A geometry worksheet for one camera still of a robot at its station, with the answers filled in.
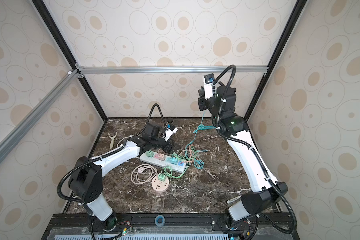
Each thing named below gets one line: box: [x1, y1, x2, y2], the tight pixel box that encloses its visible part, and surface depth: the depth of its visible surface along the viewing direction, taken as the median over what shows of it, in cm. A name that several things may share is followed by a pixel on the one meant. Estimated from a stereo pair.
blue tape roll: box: [154, 214, 165, 227], surface depth 75 cm
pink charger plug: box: [157, 153, 166, 161], surface depth 92 cm
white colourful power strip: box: [139, 150, 187, 173], surface depth 94 cm
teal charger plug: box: [170, 156, 178, 165], surface depth 91 cm
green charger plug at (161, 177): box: [158, 173, 166, 182], surface depth 83 cm
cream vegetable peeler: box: [108, 131, 117, 149], surface depth 107 cm
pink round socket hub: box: [151, 176, 170, 193], surface depth 85 cm
